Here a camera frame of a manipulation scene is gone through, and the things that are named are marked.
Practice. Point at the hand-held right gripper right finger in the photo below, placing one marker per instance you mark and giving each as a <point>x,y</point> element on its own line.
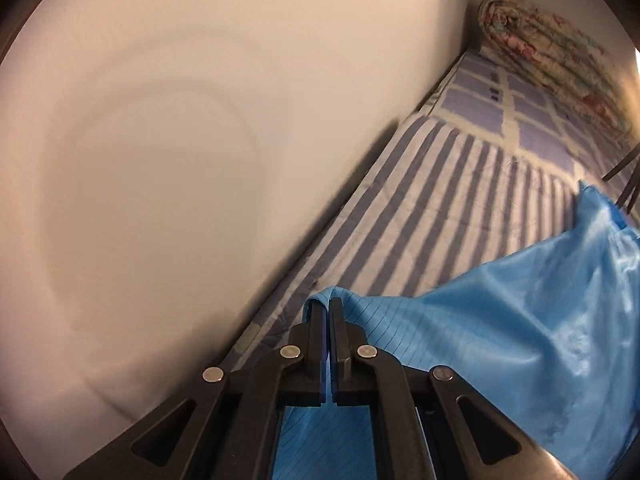
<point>341,342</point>

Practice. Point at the blue striped bed sheet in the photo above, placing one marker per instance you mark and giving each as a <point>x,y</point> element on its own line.
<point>425,200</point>

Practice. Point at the floral quilt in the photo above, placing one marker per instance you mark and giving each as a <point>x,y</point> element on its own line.
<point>550,50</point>

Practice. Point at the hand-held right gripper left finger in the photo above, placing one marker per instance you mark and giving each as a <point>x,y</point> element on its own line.
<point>316,342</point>

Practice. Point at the blue work coat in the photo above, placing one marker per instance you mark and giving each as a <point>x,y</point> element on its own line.
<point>500,335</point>

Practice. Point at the black tripod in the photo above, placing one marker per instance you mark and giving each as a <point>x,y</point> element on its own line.
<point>618,168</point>

